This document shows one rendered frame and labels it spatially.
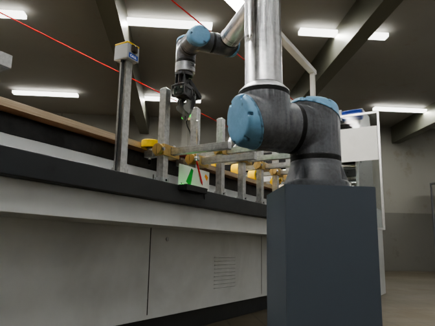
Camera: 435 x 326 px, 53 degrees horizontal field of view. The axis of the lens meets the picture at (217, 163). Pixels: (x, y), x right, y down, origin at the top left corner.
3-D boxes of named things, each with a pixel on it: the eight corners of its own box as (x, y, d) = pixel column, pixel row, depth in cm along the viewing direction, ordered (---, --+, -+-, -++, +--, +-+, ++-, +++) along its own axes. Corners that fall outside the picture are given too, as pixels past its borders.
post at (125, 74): (128, 174, 167) (134, 63, 176) (119, 172, 163) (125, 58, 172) (119, 174, 170) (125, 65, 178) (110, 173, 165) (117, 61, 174)
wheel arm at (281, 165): (310, 165, 267) (310, 160, 268) (308, 165, 264) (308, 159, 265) (237, 171, 292) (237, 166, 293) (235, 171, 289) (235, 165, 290)
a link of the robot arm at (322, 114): (353, 156, 128) (350, 98, 132) (304, 150, 122) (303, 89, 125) (320, 164, 142) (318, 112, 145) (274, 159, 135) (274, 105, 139)
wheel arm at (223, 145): (232, 151, 180) (232, 141, 181) (228, 150, 177) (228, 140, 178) (148, 160, 202) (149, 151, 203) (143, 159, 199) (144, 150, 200)
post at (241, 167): (245, 208, 252) (246, 127, 261) (243, 208, 249) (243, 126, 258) (240, 209, 254) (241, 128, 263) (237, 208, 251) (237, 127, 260)
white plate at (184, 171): (209, 192, 217) (210, 172, 219) (178, 185, 195) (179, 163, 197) (208, 192, 217) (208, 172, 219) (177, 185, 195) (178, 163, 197)
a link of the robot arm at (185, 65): (182, 70, 204) (200, 65, 199) (182, 79, 203) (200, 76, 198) (171, 63, 197) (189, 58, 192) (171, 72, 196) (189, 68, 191)
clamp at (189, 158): (208, 167, 218) (208, 158, 219) (193, 163, 207) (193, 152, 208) (199, 169, 221) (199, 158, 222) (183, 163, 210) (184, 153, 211)
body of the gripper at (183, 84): (170, 97, 193) (171, 72, 195) (181, 103, 200) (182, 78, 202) (184, 94, 189) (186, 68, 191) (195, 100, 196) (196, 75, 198)
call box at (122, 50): (138, 65, 176) (140, 47, 178) (127, 59, 170) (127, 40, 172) (125, 68, 180) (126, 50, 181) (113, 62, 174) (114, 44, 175)
